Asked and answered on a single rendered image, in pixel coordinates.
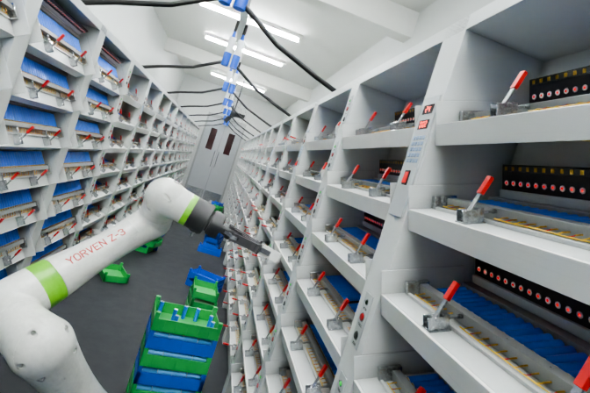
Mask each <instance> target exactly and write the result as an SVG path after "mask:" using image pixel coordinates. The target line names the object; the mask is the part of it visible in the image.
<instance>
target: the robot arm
mask: <svg viewBox="0 0 590 393"><path fill-rule="evenodd" d="M215 208H216V206H215V205H213V204H212V200H210V201H209V202H207V201H206V200H204V199H202V198H200V197H198V196H196V195H194V194H192V193H191V192H189V191H188V190H187V189H185V188H184V187H183V186H182V185H181V184H180V183H178V182H177V181H175V180H173V179H170V178H159V179H156V180H154V181H153V182H151V183H150V184H149V185H148V186H147V189H146V191H145V195H144V198H143V202H142V205H141V207H140V208H139V209H138V210H137V211H136V212H134V213H133V214H131V215H130V216H128V217H127V218H125V219H123V220H122V221H120V222H118V223H117V224H116V225H114V226H112V227H110V228H108V229H107V230H105V231H103V232H101V233H99V234H98V235H96V236H94V237H92V238H90V239H87V240H85V241H84V242H82V243H79V244H77V245H75V246H73V247H70V248H68V249H66V250H63V251H61V252H59V253H57V254H54V255H51V256H49V257H47V258H46V259H43V260H41V261H38V262H36V263H34V264H32V265H30V266H28V267H26V268H23V269H21V270H19V271H18V272H16V273H14V274H12V275H9V276H7V277H5V278H4V279H2V280H0V353H1V355H2V356H3V357H4V358H5V360H6V362H7V364H8V365H9V367H10V369H11V370H12V372H13V373H15V374H16V375H18V376H19V377H21V378H22V379H23V380H25V381H26V382H28V383H29V384H31V385H32V386H33V387H34V388H35V389H36V390H37V391H38V392H39V393H107V392H106V391H105V390H104V388H103V387H102V386H101V384H100V383H99V382H98V380H97V378H96V377H95V376H94V375H93V373H92V371H91V370H90V367H89V365H88V364H87V362H86V360H85V359H84V356H83V353H82V351H81V348H80V347H79V344H78V341H77V339H76V335H75V332H74V330H73V328H72V326H71V325H70V323H69V322H67V321H66V320H65V319H63V318H60V317H58V316H56V315H55V314H53V313H52V312H51V311H49V310H50V309H51V308H53V307H54V306H56V305H57V304H58V303H59V302H61V301H62V300H63V299H65V298H66V297H68V296H69V295H70V294H72V293H73V292H74V291H76V290H77V289H79V288H80V287H81V286H83V285H84V284H85V283H86V282H87V281H88V280H90V279H91V278H92V277H93V276H95V275H96V274H98V273H99V272H101V271H102V270H103V269H105V268H107V267H108V266H110V265H111V264H112V263H113V262H115V261H117V260H118V259H120V258H121V257H123V256H125V255H126V254H129V253H130V252H132V251H133V250H135V249H136V248H138V247H141V246H143V245H145V244H146V243H148V242H149V241H151V240H153V239H157V238H159V237H161V236H162V235H164V234H165V233H166V232H167V231H168V230H169V228H170V227H171V224H172V222H173V220H174V221H176V222H177V223H179V224H181V225H183V226H185V227H187V228H189V230H190V231H191V233H190V236H191V237H192V235H193V234H194V233H196V234H200V233H201V232H202V231H204V233H205V234H207V235H209V236H210V237H212V238H216V237H217V235H218V233H221V234H222V235H224V238H225V239H228V240H229V241H232V242H233V243H236V244H238V245H240V246H242V247H245V248H247V249H248V250H250V251H252V252H255V254H256V255H257V254H260V255H262V256H264V257H266V258H268V259H269V260H271V261H274V262H275V263H278V262H279V260H280V258H281V257H282V254H281V253H279V252H278V251H276V250H274V249H272V248H270V247H267V246H266V245H264V244H263V242H262V241H260V242H259V240H257V239H254V238H252V237H251V236H249V235H247V234H246V233H245V232H243V231H241V230H239V229H238V228H236V227H235V226H234V225H231V224H230V225H227V224H225V222H226V219H227V215H225V214H223V213H221V212H220V211H214V210H215Z"/></svg>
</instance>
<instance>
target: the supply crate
mask: <svg viewBox="0 0 590 393"><path fill-rule="evenodd" d="M160 299H161V296H159V295H156V298H155V302H154V305H153V309H152V312H151V327H150V330H153V331H158V332H168V333H174V334H178V335H183V336H189V337H194V338H200V339H209V340H214V341H218V340H219V335H220V332H221V329H222V326H223V323H220V322H219V320H218V316H217V310H218V307H216V306H213V309H212V311H209V310H204V309H201V310H200V313H199V315H198V320H197V322H194V321H193V319H194V316H195V313H196V310H197V308H195V307H190V306H189V307H188V310H187V312H186V315H185V318H184V319H181V316H182V313H183V308H184V305H181V304H173V303H168V302H164V305H163V308H162V313H161V312H160V311H158V308H159V305H160V302H161V301H160ZM174 309H178V311H177V315H179V319H178V321H173V320H171V317H172V314H173V311H174ZM210 315H213V319H212V321H214V322H215V325H214V327H213V328H211V327H207V323H208V319H209V317H210Z"/></svg>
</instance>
